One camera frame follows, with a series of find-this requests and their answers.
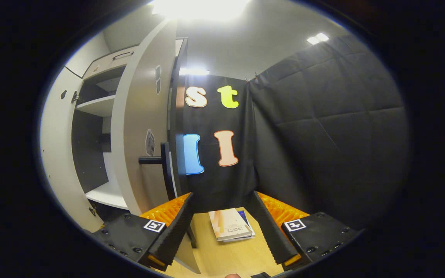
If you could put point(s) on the grey cabinet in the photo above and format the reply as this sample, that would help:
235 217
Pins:
99 106

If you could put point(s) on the grey cabinet drawer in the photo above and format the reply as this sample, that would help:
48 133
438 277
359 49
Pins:
102 65

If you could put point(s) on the small ceiling light panel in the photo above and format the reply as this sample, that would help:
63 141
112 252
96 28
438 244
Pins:
194 72
318 38

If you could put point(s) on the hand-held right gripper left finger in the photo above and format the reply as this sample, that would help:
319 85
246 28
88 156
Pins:
176 231

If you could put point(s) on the silver door hinge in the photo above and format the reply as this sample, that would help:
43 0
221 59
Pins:
75 96
92 211

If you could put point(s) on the large ceiling light panel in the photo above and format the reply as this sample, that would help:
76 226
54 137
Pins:
201 7

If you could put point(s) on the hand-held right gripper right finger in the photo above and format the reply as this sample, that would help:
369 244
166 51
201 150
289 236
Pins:
270 231

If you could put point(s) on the white orange book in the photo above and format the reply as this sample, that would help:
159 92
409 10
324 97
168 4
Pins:
228 224

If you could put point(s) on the grey cabinet door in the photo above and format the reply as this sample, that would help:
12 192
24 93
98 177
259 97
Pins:
58 154
137 112

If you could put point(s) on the black backdrop cloth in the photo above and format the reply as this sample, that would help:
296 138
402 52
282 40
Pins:
323 146

